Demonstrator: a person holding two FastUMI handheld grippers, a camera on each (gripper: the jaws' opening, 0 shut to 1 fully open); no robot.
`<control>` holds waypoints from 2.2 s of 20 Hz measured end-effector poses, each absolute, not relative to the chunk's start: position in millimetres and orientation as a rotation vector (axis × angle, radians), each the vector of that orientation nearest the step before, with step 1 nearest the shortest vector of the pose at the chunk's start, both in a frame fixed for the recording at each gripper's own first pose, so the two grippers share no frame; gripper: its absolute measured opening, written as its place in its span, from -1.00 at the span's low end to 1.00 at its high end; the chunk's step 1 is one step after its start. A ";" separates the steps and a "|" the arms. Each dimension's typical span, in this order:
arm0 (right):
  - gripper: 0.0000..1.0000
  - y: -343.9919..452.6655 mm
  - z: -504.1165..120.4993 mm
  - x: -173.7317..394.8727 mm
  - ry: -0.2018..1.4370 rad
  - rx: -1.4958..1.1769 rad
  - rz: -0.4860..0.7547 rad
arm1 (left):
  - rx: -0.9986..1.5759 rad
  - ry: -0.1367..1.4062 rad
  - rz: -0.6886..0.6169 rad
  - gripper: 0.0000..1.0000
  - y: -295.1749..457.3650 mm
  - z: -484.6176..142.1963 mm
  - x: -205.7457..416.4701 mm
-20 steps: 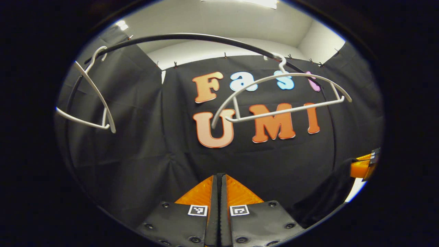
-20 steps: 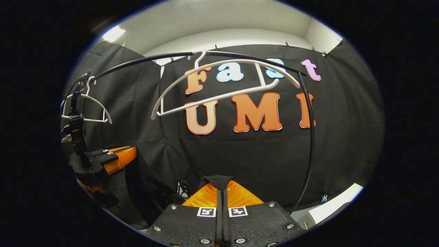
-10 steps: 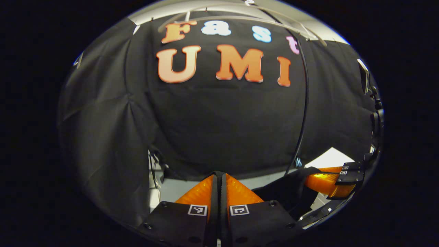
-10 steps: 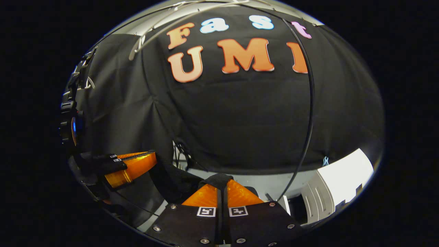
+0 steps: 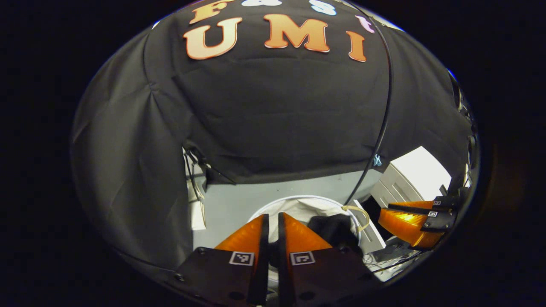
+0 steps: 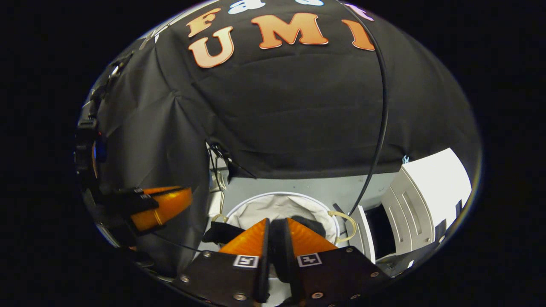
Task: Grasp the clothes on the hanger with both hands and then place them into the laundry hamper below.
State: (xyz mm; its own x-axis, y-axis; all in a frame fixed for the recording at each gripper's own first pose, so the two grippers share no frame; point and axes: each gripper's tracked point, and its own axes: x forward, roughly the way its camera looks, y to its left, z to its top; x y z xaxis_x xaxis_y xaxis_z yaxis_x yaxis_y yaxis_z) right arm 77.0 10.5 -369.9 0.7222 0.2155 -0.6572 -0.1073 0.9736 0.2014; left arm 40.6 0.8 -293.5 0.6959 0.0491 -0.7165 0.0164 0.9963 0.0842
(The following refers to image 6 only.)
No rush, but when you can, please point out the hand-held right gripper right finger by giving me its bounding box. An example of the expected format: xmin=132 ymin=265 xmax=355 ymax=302
xmin=273 ymin=217 xmax=391 ymax=307

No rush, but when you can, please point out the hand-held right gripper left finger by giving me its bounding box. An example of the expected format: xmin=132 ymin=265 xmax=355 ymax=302
xmin=173 ymin=218 xmax=271 ymax=304

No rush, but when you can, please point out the black corduroy jacket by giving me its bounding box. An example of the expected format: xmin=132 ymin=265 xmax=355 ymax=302
xmin=203 ymin=214 xmax=328 ymax=278

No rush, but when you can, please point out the white laundry hamper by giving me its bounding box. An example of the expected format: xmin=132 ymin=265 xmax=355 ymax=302
xmin=210 ymin=191 xmax=358 ymax=257

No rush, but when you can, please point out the black metal clothes rack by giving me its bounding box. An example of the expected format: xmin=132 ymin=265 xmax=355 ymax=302
xmin=337 ymin=0 xmax=389 ymax=216

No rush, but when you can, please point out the black stand under backdrop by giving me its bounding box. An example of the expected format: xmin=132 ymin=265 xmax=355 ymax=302
xmin=206 ymin=142 xmax=257 ymax=193

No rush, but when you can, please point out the black backdrop cloth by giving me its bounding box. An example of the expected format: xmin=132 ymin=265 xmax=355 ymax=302
xmin=92 ymin=0 xmax=480 ymax=273

